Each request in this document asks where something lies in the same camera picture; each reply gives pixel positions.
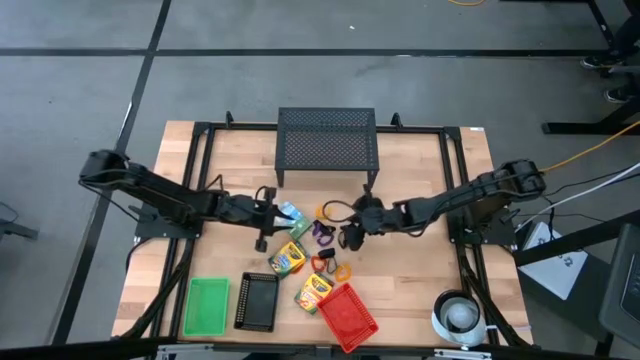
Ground dark grey computer case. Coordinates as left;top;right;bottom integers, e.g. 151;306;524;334
598;222;640;346

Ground black plastic basket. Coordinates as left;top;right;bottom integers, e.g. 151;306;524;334
233;271;280;333

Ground white box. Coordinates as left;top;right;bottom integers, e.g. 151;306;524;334
517;221;590;301

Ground black horizontal beam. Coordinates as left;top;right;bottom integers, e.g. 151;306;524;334
0;335;640;360

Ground green plastic basket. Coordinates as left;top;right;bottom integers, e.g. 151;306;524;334
182;276;231;338

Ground red plastic basket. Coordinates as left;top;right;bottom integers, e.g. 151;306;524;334
316;282;380;354

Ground grey chair base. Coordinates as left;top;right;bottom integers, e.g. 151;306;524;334
0;201;40;242

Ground black aluminium table frame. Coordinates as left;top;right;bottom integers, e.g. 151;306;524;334
112;110;534;351

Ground black desk frame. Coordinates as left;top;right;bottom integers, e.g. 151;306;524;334
499;0;640;136
512;209;640;269

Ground purple coil wristband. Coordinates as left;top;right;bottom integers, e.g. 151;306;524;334
310;219;337;247

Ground black perforated metal shelf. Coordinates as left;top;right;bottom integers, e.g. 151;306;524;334
274;106;380;189

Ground thin black cable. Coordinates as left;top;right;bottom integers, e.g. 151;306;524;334
542;169;640;224

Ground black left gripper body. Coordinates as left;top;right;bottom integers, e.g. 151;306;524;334
218;186;278;252

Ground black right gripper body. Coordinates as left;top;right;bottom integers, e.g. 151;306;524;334
352;194;407;236

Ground person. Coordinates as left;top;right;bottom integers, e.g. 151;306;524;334
579;0;640;104

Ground white cable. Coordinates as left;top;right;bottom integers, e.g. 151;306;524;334
514;162;640;234

